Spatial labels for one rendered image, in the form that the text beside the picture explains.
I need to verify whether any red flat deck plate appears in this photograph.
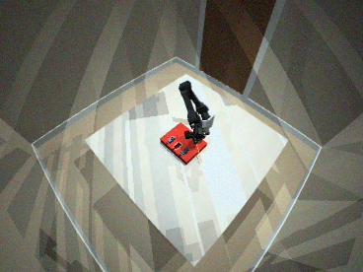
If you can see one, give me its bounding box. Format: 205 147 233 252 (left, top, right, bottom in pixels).
160 123 207 165

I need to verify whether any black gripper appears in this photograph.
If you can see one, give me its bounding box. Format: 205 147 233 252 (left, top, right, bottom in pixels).
183 127 210 140

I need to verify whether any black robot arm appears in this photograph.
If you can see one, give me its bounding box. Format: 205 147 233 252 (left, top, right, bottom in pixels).
179 80 211 141

